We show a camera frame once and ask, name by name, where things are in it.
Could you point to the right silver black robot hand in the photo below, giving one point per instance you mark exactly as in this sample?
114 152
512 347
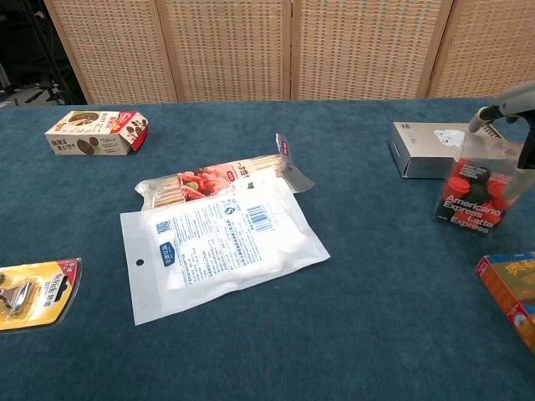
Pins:
518 102

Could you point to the transparent box red black capsules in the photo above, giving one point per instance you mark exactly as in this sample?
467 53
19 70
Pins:
472 200

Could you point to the silver earbuds box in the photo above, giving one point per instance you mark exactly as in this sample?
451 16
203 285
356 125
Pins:
418 144

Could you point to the orange snack box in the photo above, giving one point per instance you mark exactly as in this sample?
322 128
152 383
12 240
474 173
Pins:
512 292

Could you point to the chocolate pie cookie box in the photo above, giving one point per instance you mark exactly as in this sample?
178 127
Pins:
88 133

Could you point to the wicker folding screen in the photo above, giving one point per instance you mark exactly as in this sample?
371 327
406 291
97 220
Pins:
292 50

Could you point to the blue carpet table mat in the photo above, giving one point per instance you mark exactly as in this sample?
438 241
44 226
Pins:
376 292

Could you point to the white resealable pouch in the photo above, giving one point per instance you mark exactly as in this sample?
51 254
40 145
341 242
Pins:
217 255

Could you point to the black tripod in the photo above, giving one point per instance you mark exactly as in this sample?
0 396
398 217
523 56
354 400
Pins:
54 71

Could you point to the yellow razor blister pack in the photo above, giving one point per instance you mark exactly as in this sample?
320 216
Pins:
37 296

